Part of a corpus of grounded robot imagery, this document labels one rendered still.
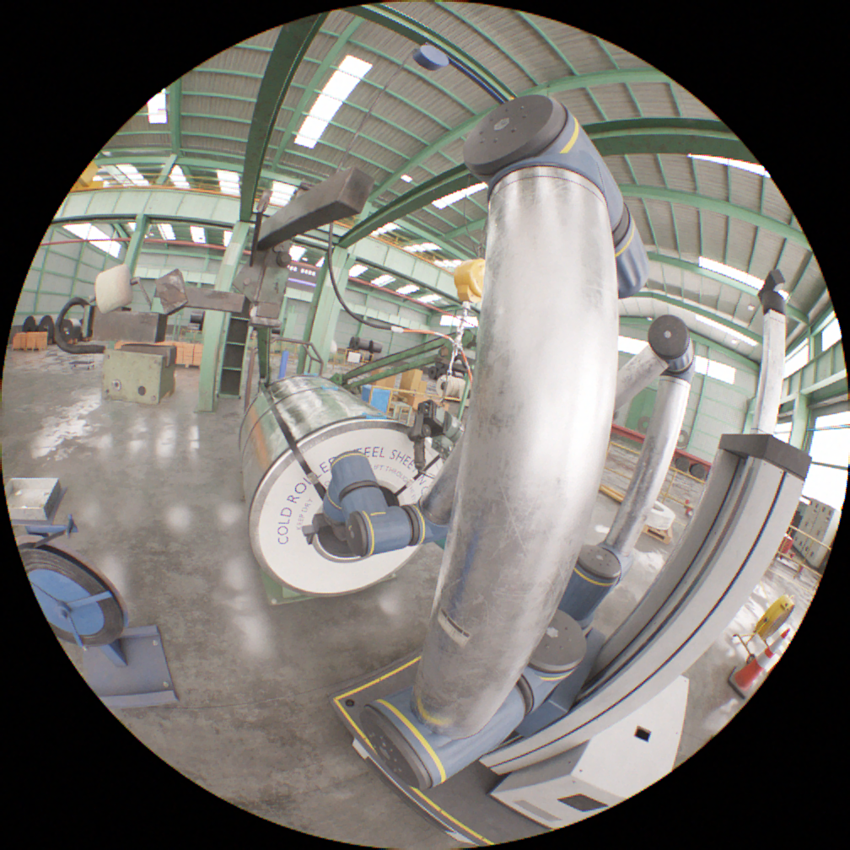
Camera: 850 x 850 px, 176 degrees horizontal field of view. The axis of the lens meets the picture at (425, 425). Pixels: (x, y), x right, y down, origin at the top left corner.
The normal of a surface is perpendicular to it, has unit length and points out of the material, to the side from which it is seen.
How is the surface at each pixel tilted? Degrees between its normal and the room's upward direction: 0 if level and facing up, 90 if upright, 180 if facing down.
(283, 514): 90
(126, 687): 0
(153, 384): 90
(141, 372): 90
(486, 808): 0
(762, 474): 90
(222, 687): 0
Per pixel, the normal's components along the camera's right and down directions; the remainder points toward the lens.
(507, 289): -0.82, -0.07
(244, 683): 0.24, -0.95
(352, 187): 0.75, 0.37
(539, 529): -0.18, 0.06
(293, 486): 0.60, 0.32
